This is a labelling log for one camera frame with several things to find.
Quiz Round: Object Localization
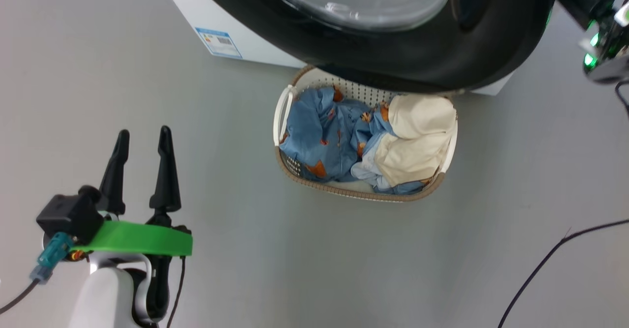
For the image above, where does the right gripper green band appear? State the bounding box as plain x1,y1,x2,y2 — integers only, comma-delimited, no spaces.
555,0,629,84

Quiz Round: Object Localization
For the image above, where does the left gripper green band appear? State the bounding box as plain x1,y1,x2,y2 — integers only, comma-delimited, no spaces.
73,125,194,258

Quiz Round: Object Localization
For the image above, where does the black round glass washer door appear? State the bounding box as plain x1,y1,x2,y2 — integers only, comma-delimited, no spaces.
186,0,559,93

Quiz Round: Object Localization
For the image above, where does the blue fox-print garment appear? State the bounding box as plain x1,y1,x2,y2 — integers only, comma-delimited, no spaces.
279,86,429,195

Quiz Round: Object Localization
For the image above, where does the cream garment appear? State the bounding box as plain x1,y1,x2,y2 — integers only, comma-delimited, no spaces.
374,94,457,187

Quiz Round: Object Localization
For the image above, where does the pale blue garment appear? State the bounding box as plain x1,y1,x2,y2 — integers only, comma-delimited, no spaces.
350,134,395,191

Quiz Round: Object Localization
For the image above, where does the cream perforated laundry basket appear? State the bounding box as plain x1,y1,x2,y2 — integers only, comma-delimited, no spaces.
273,65,459,203

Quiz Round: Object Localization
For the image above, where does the white front-load washing machine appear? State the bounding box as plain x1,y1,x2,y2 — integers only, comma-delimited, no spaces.
156,0,515,96

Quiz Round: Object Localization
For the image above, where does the blue energy label sticker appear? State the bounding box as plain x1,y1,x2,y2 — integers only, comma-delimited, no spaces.
195,27,243,60

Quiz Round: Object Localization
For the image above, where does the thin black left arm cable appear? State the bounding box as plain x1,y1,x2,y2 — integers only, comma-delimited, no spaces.
166,256,187,328

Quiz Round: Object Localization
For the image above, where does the teal-plug left camera cable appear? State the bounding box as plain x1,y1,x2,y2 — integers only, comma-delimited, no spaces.
0,232,74,315

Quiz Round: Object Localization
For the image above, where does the thin black floor cable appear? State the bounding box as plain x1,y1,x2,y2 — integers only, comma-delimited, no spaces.
498,218,629,328

